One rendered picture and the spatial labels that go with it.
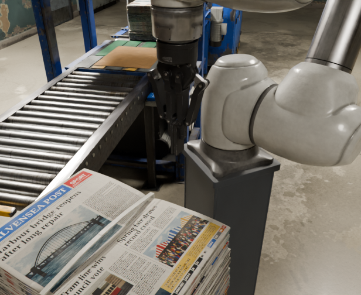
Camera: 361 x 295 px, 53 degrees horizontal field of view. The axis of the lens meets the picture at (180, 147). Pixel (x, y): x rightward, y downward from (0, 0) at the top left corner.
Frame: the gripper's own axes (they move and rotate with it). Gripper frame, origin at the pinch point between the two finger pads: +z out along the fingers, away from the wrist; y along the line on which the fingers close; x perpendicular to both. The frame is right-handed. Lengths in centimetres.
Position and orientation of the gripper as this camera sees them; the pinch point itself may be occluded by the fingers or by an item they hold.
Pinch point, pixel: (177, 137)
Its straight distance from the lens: 74.6
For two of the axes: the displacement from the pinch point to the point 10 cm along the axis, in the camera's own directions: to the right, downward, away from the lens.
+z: 0.0, 8.6, 5.1
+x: 5.3, -4.4, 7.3
